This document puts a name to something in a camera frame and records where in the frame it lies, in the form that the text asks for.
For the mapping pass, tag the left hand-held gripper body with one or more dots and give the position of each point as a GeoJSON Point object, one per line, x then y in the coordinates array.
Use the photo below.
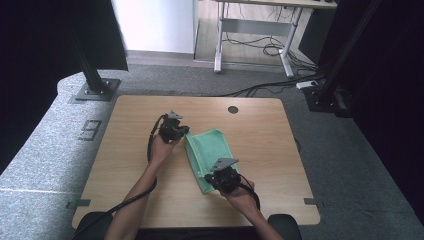
{"type": "Point", "coordinates": [170, 130]}

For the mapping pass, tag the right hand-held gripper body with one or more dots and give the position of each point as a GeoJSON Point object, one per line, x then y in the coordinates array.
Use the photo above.
{"type": "Point", "coordinates": [226, 180]}

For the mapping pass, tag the person's left hand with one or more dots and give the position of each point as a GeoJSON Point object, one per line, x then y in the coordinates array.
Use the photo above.
{"type": "Point", "coordinates": [161, 150]}

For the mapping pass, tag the person's right hand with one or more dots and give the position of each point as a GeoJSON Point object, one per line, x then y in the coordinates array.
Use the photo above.
{"type": "Point", "coordinates": [241, 198]}

